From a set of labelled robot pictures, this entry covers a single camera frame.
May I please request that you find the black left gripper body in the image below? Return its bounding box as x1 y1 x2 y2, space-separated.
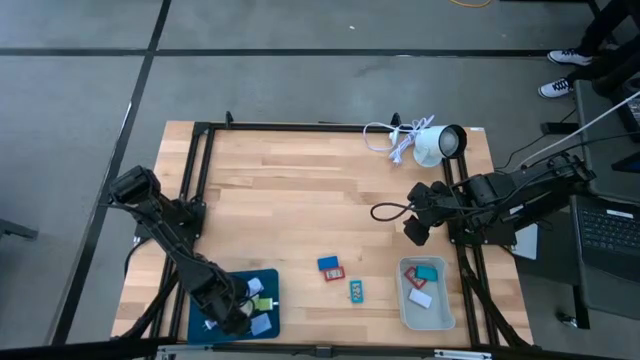
189 269 249 321

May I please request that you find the grey side desk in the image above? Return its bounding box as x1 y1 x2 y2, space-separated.
569 79 640 321

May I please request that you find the white card case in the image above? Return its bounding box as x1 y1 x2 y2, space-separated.
407 287 434 310

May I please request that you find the person's white shoe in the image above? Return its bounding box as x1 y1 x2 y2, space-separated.
546 47 595 68
537 77 575 100

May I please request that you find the dark laptop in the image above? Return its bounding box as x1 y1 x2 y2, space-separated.
569 194 640 284

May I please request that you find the white paper sheet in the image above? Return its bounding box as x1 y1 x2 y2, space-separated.
514 223 540 261

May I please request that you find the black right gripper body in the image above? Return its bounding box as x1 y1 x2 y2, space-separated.
427 179 474 227

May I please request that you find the person's leg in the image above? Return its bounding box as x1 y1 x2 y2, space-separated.
582 0 640 51
567 47 640 99

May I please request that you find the teal tray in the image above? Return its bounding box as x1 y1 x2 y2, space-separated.
187 268 281 345

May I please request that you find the grey plastic bin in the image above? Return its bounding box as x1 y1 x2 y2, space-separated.
395 255 457 332

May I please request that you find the dark metal floor stand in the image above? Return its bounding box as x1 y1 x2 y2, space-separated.
0 217 40 241

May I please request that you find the white thin cable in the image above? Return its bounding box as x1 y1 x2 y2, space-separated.
517 89 640 169

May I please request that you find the white lamp cable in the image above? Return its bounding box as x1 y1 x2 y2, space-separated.
362 115 436 167

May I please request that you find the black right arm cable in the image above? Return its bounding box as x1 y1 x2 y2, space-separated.
370 200 417 223

